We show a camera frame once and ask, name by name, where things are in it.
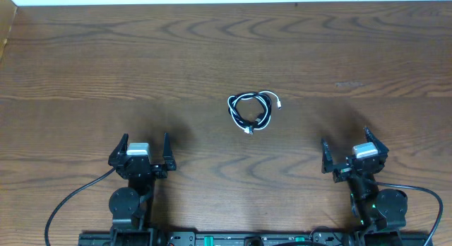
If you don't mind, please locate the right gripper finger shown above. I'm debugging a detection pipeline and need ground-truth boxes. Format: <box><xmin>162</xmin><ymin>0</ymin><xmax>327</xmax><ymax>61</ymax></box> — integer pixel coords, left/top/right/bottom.
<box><xmin>321</xmin><ymin>139</ymin><xmax>333</xmax><ymax>173</ymax></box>
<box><xmin>364</xmin><ymin>127</ymin><xmax>388</xmax><ymax>154</ymax></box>

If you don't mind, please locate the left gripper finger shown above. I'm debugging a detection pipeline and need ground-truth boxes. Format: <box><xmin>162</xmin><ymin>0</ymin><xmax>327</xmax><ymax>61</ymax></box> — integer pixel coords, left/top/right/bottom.
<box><xmin>109</xmin><ymin>134</ymin><xmax>129</xmax><ymax>162</ymax></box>
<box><xmin>162</xmin><ymin>133</ymin><xmax>174</xmax><ymax>165</ymax></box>

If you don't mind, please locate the black usb cable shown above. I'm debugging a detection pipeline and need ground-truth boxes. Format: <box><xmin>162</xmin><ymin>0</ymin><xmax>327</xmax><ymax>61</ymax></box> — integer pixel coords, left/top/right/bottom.
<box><xmin>227</xmin><ymin>91</ymin><xmax>273</xmax><ymax>133</ymax></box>

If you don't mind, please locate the white usb cable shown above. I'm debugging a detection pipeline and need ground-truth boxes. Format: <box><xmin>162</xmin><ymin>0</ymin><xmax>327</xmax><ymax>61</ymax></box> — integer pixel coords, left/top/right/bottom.
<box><xmin>227</xmin><ymin>90</ymin><xmax>283</xmax><ymax>135</ymax></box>

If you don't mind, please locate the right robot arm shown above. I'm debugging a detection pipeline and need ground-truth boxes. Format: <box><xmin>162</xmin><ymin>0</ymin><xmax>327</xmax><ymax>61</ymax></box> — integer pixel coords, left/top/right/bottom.
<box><xmin>321</xmin><ymin>127</ymin><xmax>408</xmax><ymax>245</ymax></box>

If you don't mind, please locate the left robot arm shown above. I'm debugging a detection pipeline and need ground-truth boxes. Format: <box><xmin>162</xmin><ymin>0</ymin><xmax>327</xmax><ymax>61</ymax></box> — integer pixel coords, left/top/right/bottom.
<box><xmin>108</xmin><ymin>134</ymin><xmax>177</xmax><ymax>246</ymax></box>

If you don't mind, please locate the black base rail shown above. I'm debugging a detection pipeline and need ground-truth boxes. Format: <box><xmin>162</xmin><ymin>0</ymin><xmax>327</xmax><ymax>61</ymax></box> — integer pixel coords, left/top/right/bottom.
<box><xmin>77</xmin><ymin>230</ymin><xmax>427</xmax><ymax>246</ymax></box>

